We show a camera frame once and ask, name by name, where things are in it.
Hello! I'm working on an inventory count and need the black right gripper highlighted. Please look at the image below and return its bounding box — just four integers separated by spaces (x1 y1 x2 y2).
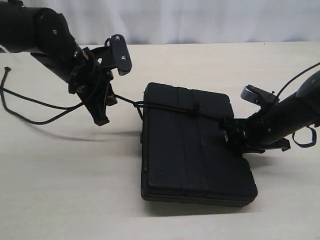
218 111 291 157

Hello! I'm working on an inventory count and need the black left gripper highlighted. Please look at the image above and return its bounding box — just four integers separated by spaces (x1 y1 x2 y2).
68 46 118 127

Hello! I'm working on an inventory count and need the black braided rope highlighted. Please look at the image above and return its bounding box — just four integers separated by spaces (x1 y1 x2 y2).
0 66 226 126

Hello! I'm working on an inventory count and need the black plastic carrying case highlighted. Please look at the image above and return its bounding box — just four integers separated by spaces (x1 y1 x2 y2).
140 82 258 207

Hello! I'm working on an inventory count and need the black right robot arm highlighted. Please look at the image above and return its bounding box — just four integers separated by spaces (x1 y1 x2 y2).
219 71 320 155

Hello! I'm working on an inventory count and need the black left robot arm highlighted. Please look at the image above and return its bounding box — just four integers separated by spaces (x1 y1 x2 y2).
0 0 119 126

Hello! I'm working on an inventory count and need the white curtain backdrop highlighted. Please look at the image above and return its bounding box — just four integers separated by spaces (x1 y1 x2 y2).
24 0 320 45

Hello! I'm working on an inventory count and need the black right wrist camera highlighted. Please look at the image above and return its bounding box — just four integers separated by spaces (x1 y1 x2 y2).
240 84 280 108

